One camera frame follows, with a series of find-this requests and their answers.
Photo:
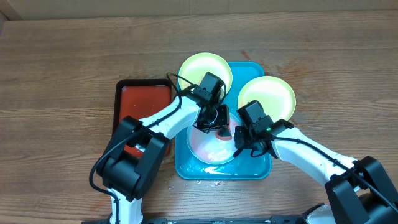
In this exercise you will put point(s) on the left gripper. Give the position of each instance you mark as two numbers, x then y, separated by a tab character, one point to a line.
224	122

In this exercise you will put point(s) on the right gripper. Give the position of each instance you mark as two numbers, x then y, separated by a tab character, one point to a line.
240	140

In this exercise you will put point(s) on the light blue plate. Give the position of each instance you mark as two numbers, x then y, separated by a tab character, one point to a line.
212	148

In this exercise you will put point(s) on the yellow plate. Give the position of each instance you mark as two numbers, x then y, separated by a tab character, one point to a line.
276	96
196	66

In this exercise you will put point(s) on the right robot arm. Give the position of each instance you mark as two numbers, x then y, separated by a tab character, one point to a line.
358	191

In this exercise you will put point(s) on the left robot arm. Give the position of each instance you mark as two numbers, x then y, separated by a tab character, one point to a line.
132	158

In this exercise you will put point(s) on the teal plastic serving tray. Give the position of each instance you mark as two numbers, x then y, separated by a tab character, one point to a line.
243	167

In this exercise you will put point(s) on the black tray with red liquid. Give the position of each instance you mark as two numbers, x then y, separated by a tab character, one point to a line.
140	98

